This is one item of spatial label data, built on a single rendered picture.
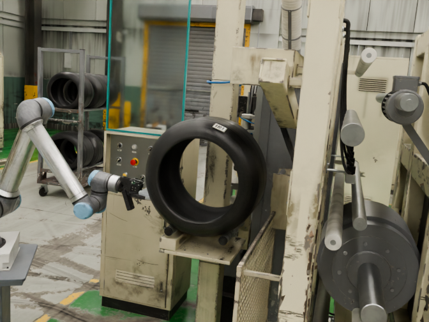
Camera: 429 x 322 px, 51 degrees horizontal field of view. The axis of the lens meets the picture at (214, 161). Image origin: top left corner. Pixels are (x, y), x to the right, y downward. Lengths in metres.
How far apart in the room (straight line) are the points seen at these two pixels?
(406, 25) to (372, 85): 6.02
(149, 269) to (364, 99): 3.34
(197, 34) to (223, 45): 9.47
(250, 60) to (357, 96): 3.78
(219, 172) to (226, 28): 0.77
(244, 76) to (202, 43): 10.13
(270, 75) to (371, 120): 3.91
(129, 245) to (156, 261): 0.22
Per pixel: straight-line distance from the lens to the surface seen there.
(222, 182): 2.51
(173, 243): 2.27
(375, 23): 11.40
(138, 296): 3.32
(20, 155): 2.62
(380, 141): 5.54
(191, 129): 2.10
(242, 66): 1.80
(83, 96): 5.91
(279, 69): 1.68
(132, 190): 2.37
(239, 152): 2.05
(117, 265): 3.30
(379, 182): 5.61
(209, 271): 2.68
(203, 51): 11.85
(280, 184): 2.37
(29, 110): 2.41
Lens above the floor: 1.64
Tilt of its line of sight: 10 degrees down
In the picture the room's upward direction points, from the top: 4 degrees clockwise
